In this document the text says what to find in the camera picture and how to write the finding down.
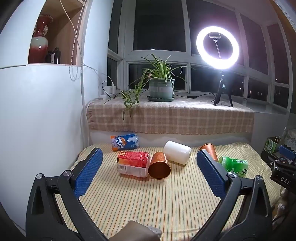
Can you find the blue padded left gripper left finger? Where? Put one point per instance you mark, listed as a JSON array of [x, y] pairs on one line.
[[54, 211]]

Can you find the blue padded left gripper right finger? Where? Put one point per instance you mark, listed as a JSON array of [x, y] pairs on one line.
[[254, 220]]

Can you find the red white paper cup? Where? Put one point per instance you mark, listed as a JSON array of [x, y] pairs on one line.
[[133, 163]]

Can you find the green plastic cup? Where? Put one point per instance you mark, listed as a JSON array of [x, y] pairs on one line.
[[240, 167]]

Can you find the orange patterned cup near green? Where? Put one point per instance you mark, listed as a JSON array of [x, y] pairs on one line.
[[210, 148]]

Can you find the white plastic cup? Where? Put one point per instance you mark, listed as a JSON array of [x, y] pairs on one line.
[[177, 153]]

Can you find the orange patterned cup lying open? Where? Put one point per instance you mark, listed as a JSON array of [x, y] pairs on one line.
[[159, 167]]

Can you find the green tissue box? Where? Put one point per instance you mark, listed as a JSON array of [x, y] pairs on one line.
[[272, 144]]

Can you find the white power strip with chargers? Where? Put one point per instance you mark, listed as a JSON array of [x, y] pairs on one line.
[[109, 92]]

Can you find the potted spider plant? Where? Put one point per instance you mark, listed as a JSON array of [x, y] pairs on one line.
[[159, 79]]

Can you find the small black bottle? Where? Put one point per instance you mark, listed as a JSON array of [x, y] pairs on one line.
[[53, 57]]

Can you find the red white ceramic vase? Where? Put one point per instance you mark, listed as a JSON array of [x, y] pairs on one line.
[[39, 43]]

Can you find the ring light on tripod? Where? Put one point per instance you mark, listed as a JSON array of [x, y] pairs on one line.
[[215, 33]]

